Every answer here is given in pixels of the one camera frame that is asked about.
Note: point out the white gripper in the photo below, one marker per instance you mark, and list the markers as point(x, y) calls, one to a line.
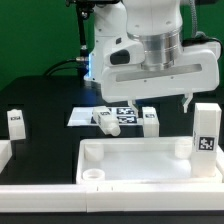
point(195, 70)

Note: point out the white desk top tray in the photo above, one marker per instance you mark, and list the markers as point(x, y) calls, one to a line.
point(139, 161)

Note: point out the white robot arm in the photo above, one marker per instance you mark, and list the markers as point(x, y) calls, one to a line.
point(156, 24)

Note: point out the white marker sheet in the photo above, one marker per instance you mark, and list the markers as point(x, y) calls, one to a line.
point(82, 116)

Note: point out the white front fence bar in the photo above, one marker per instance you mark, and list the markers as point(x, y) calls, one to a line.
point(124, 198)

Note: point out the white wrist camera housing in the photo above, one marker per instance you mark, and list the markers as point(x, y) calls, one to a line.
point(123, 52)

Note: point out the black camera pole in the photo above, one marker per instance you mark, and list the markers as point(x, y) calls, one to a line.
point(83, 10)

